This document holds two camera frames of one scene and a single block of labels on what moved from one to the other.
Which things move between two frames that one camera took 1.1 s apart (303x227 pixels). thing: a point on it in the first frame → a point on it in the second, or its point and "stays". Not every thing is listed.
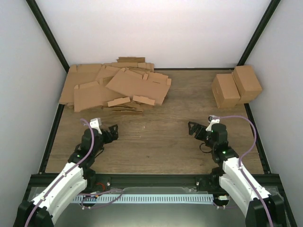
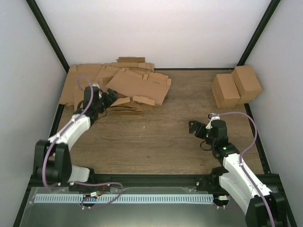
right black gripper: x=196 y=126 stays
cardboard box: x=151 y=87 stays
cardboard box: x=225 y=90 stays
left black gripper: x=115 y=134 → x=109 y=100
